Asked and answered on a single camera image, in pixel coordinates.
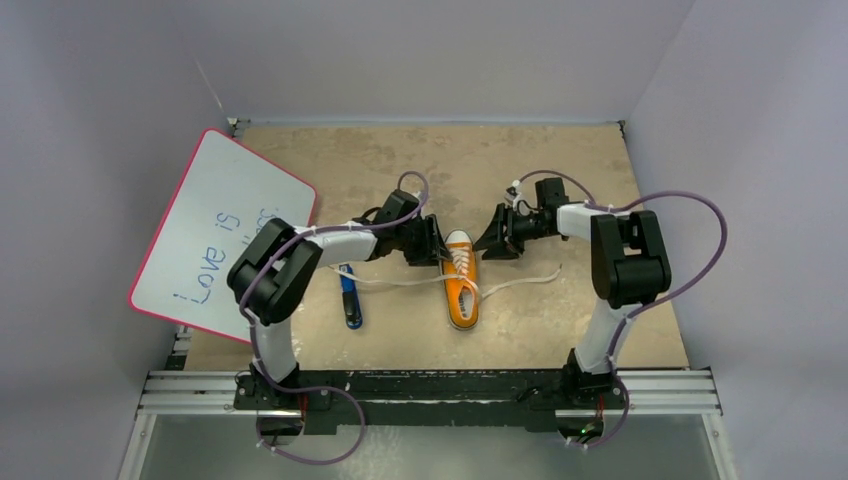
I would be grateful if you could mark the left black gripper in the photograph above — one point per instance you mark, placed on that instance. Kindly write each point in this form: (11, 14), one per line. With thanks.
(432, 249)

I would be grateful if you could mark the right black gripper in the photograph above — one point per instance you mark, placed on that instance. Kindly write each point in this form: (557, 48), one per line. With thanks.
(510, 229)

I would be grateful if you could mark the white shoelace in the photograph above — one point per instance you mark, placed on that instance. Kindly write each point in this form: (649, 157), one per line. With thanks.
(424, 279)

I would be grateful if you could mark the orange canvas sneaker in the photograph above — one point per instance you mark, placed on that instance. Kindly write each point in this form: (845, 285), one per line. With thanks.
(461, 289)

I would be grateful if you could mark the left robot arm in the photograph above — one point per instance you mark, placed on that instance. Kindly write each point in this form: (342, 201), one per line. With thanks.
(270, 278)

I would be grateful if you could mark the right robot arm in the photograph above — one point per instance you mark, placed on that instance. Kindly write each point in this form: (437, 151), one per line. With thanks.
(628, 264)

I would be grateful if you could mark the blue black stapler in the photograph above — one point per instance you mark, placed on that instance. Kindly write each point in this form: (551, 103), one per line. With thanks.
(350, 299)

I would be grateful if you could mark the pink framed whiteboard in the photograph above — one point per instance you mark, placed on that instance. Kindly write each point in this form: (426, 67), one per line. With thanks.
(224, 197)

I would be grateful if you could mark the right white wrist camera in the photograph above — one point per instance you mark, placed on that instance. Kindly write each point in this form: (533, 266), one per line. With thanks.
(513, 195)

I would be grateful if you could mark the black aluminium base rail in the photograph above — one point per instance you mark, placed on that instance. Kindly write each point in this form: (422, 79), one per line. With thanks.
(535, 400)

